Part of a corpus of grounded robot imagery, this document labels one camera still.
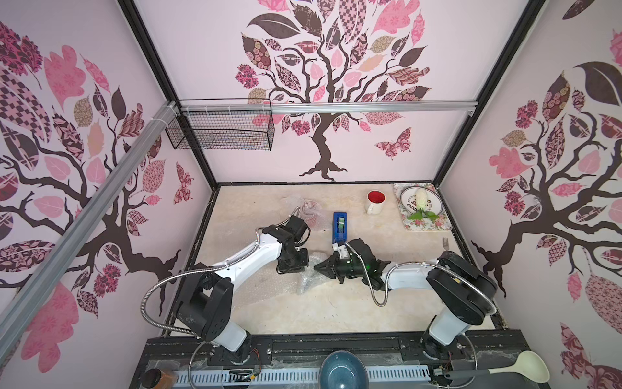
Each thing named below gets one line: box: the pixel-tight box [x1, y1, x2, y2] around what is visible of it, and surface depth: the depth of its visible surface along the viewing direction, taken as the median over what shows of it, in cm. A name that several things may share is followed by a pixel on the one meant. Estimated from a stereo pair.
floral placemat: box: [392, 183, 453, 231], surface depth 107 cm
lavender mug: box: [300, 265, 327, 292], surface depth 82 cm
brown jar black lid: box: [140, 367, 177, 389], surface depth 64 cm
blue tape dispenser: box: [332, 211, 348, 244], surface depth 100 cm
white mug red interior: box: [365, 189, 387, 215], surface depth 107 cm
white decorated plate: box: [400, 185, 444, 217], surface depth 113 cm
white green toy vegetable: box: [408, 188, 439, 221], surface depth 109 cm
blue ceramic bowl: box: [319, 350, 371, 389], surface depth 69 cm
